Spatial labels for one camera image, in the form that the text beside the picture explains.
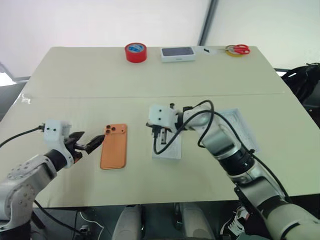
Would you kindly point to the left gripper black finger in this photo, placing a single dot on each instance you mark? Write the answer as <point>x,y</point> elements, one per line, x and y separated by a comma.
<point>77,136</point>
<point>95,142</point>

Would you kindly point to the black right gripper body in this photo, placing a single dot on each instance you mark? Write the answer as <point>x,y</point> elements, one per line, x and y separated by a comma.
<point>153,127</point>

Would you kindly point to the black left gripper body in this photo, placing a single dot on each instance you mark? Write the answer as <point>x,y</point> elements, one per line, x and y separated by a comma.
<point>73,146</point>

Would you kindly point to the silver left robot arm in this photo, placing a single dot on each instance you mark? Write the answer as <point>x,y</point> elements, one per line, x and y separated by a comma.
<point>27,175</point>

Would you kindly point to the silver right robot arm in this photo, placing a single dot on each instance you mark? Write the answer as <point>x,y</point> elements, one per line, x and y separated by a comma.
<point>237,155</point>

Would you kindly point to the white phone box base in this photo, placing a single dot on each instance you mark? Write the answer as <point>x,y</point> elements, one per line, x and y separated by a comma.
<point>171,150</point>

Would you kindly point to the closed white phone box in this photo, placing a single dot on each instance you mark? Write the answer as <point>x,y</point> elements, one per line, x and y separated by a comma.
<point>178,54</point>

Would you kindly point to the white phone box lid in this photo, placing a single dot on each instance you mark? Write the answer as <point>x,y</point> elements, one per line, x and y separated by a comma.
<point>241,127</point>

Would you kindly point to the orange smartphone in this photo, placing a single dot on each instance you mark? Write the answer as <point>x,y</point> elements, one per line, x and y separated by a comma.
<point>113,147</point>

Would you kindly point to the clear tape strip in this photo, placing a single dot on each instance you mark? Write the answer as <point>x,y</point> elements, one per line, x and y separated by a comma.
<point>26,98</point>

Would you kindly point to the red tape roll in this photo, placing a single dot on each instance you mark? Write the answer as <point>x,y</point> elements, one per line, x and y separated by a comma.
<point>135,52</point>

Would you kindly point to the grey rounded shape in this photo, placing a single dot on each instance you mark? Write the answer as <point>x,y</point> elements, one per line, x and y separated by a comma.
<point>195,222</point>
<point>126,222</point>

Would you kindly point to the small white sheet, black piece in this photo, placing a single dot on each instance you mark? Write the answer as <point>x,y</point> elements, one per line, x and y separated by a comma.
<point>207,50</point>

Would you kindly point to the yellow tape roll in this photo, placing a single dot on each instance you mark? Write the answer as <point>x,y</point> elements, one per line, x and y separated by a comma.
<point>233,54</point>

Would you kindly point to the black white sneaker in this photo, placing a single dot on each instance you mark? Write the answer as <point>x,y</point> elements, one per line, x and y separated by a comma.
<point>233,222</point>

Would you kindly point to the dark grey pole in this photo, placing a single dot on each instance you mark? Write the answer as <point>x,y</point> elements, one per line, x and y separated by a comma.
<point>209,21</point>

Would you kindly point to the black backpack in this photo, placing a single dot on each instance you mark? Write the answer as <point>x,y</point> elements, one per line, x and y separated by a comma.
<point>303,82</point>

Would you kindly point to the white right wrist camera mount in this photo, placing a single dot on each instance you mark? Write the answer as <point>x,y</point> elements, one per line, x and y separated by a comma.
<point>161,115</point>

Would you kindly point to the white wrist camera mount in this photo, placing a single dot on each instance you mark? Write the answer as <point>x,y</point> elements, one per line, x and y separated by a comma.
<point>53,132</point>
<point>161,115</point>

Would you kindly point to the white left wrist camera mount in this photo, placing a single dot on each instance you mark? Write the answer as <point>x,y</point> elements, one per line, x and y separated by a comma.
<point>53,132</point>

